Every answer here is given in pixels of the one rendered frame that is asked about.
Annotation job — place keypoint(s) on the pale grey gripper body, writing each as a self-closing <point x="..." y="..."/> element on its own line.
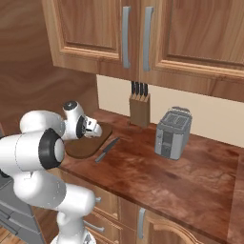
<point x="94" y="128"/>

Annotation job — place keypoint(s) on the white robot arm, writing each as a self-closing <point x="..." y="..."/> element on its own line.
<point x="35" y="149"/>

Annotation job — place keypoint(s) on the dark brown cutting board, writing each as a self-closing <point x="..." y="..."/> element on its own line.
<point x="85" y="147"/>

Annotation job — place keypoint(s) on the grey kitchen knife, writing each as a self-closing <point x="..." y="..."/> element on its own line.
<point x="107" y="149"/>

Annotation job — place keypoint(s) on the wooden knife block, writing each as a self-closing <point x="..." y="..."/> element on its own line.
<point x="139" y="111"/>

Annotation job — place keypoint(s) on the wooden drawer front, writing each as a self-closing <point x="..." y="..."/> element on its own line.
<point x="108" y="233"/>
<point x="108" y="198"/>

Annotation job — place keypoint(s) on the grey metal toaster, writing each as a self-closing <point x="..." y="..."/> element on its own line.
<point x="173" y="136"/>

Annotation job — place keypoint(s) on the tall wooden cabinet panel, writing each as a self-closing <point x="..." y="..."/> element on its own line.
<point x="28" y="63"/>

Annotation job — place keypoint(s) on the grey metal appliance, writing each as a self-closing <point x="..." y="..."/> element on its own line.
<point x="16" y="216"/>

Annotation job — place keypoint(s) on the wooden base cupboard door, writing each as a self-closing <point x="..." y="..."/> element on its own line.
<point x="165" y="232"/>

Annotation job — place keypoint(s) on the wooden wall cupboard door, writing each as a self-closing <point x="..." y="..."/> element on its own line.
<point x="85" y="28"/>
<point x="203" y="38"/>

